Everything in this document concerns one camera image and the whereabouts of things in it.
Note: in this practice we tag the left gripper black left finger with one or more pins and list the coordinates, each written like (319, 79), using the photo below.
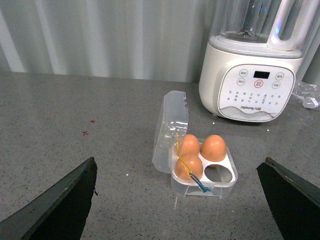
(59, 213)

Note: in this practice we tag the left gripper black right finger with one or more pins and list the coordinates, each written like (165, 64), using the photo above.
(294, 202)

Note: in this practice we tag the clear plastic egg box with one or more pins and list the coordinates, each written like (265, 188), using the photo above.
(219, 177)

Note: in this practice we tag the brown egg back right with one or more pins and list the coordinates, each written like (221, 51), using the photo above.
(214, 148)

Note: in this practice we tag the brown egg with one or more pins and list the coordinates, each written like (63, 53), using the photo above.
(189, 164)
(214, 148)
(191, 145)

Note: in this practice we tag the brown egg front left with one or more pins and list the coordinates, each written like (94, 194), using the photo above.
(189, 164)

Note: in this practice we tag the brown egg back left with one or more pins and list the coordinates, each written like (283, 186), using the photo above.
(191, 145)

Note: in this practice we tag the clear plastic bag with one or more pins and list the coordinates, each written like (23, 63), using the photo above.
(304, 90)

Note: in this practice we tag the yellow blue rubber band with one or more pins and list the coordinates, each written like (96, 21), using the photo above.
(204, 189)

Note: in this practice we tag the white Joyoung blender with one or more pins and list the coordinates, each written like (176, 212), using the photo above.
(254, 51)

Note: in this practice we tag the white power cable plug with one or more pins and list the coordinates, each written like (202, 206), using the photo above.
(310, 103)

